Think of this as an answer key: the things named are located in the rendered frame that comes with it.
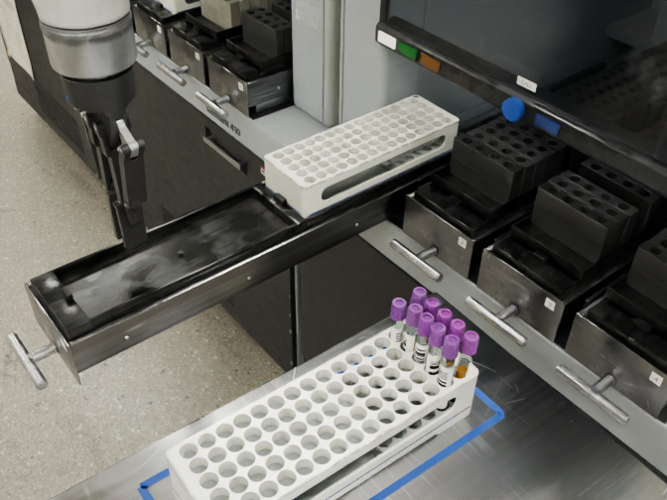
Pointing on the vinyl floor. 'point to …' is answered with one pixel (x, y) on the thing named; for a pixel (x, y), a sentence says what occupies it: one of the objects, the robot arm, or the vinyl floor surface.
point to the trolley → (444, 444)
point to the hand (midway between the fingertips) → (127, 216)
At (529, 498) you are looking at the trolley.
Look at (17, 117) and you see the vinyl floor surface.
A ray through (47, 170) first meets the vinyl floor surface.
